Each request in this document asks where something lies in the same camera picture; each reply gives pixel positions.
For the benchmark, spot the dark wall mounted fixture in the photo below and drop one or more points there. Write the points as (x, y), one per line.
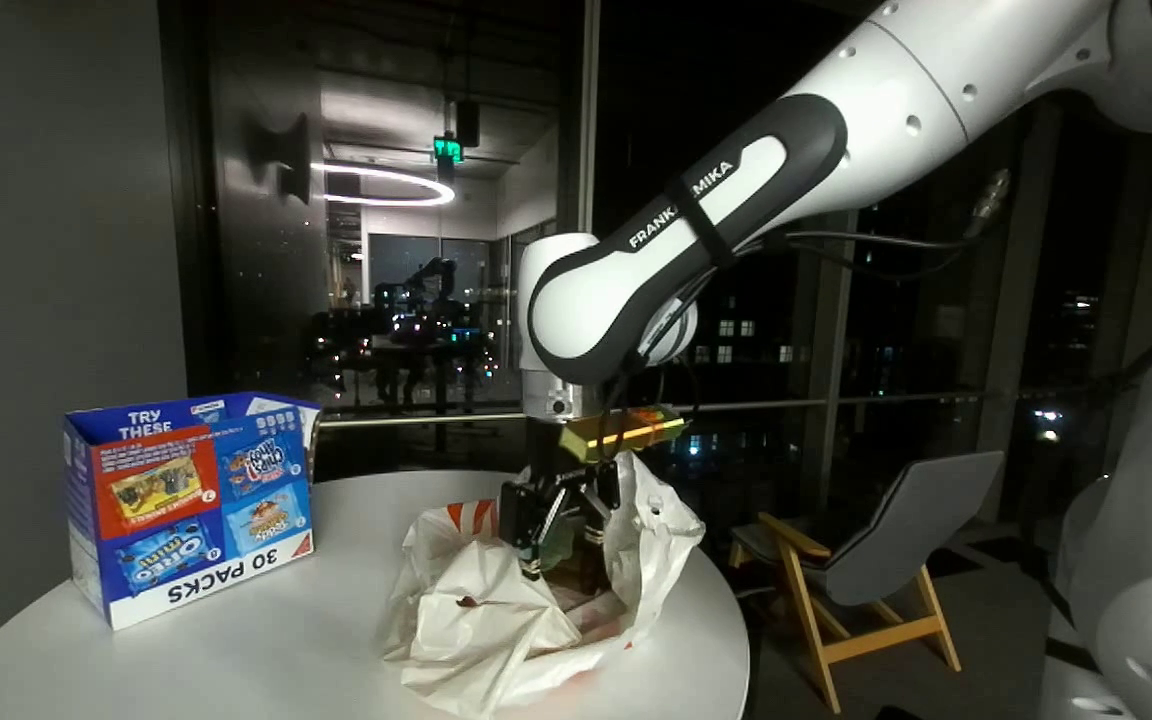
(287, 158)

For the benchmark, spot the grey wooden lounge chair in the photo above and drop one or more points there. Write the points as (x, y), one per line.
(899, 532)

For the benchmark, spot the grey window rail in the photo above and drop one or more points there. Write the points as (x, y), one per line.
(419, 416)

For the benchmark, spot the grey window mullion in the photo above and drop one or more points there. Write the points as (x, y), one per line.
(587, 107)

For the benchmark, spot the white plastic bag orange print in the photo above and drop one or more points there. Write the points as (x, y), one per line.
(497, 624)

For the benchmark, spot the black hanging ceiling fixture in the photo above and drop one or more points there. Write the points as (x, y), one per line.
(465, 120)

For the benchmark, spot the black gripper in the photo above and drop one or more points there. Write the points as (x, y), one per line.
(574, 479)

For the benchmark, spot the green exit sign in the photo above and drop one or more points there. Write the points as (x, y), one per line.
(450, 149)

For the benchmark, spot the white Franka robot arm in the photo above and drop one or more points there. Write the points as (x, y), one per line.
(899, 95)

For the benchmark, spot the blue snack variety box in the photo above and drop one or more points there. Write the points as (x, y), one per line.
(188, 504)

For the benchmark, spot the yellow wrist camera bar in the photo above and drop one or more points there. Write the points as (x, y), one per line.
(631, 429)

